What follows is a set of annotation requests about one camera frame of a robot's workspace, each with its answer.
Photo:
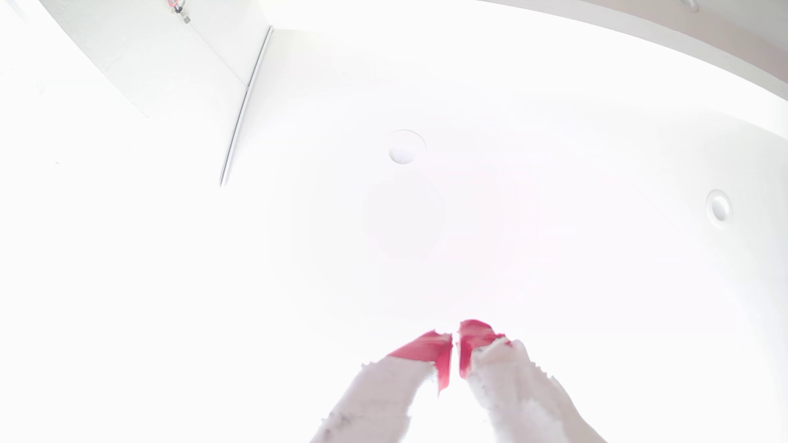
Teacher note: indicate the round recessed ceiling light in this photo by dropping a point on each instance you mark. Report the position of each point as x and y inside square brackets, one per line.
[718, 208]
[403, 149]

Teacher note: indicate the small ceiling fixture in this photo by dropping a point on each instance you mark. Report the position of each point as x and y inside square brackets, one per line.
[179, 8]

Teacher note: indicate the grey ceiling trim strip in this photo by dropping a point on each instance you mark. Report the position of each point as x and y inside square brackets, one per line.
[246, 104]

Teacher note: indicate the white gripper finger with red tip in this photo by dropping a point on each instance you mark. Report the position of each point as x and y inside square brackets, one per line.
[523, 394]
[381, 394]

